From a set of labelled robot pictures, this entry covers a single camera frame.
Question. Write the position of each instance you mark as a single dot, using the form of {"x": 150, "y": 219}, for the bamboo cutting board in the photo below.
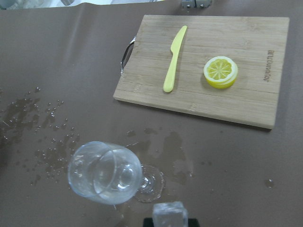
{"x": 256, "y": 44}

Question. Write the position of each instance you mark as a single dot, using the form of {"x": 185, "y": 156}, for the clear wine glass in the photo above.
{"x": 111, "y": 174}

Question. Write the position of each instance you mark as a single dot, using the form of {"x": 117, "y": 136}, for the yellow lemon slice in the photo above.
{"x": 220, "y": 72}

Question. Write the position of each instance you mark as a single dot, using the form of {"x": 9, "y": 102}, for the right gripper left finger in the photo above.
{"x": 148, "y": 222}

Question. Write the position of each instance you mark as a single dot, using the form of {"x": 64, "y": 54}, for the yellow plastic knife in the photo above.
{"x": 169, "y": 81}

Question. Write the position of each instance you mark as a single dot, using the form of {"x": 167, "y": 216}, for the clear ice cube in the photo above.
{"x": 170, "y": 214}

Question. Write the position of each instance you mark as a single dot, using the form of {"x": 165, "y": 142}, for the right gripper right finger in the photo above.
{"x": 193, "y": 222}

